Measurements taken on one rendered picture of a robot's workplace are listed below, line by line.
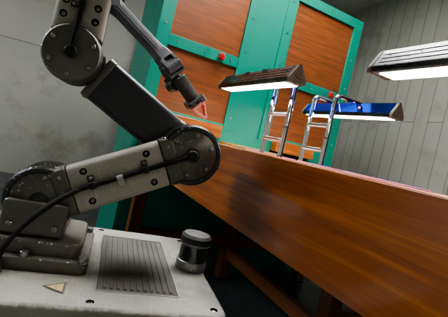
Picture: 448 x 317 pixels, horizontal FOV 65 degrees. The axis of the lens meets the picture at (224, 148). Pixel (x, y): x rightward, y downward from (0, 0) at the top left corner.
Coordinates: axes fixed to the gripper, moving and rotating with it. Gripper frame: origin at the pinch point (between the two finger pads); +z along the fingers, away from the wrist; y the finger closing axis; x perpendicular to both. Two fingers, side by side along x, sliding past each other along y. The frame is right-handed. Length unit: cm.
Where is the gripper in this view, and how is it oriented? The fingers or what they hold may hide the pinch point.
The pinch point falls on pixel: (205, 117)
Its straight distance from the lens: 147.9
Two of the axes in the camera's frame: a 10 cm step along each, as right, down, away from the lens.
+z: 5.2, 7.7, 3.7
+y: -4.3, -1.3, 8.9
